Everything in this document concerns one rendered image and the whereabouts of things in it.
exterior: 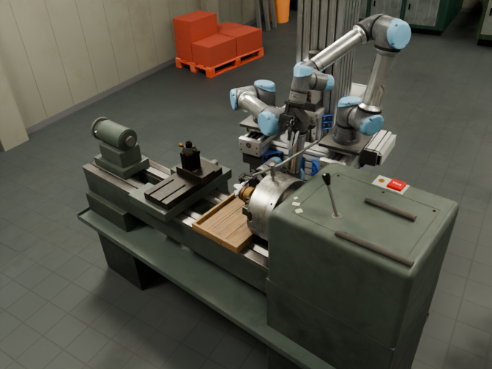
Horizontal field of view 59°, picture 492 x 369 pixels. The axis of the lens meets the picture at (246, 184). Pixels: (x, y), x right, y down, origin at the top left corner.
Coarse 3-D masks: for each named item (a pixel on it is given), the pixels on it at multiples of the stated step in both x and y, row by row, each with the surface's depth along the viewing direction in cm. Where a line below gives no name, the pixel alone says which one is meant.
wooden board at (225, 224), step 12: (228, 204) 236; (240, 204) 235; (204, 216) 226; (216, 216) 228; (228, 216) 228; (240, 216) 227; (204, 228) 217; (216, 228) 220; (228, 228) 220; (240, 228) 219; (216, 240) 214; (228, 240) 212; (240, 240) 212; (252, 240) 215
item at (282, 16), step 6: (276, 0) 821; (282, 0) 820; (288, 0) 829; (276, 6) 828; (282, 6) 827; (288, 6) 837; (270, 12) 844; (276, 12) 835; (282, 12) 834; (288, 12) 846; (270, 18) 852; (276, 18) 842; (282, 18) 841; (288, 18) 857
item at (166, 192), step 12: (216, 168) 250; (168, 180) 242; (180, 180) 242; (144, 192) 234; (156, 192) 233; (168, 192) 233; (180, 192) 232; (192, 192) 237; (156, 204) 231; (168, 204) 226
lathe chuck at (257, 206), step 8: (280, 176) 193; (288, 176) 195; (264, 184) 190; (272, 184) 189; (256, 192) 190; (264, 192) 188; (272, 192) 187; (256, 200) 189; (264, 200) 187; (248, 208) 191; (256, 208) 188; (264, 208) 186; (256, 216) 189; (248, 224) 194; (256, 224) 190; (256, 232) 195
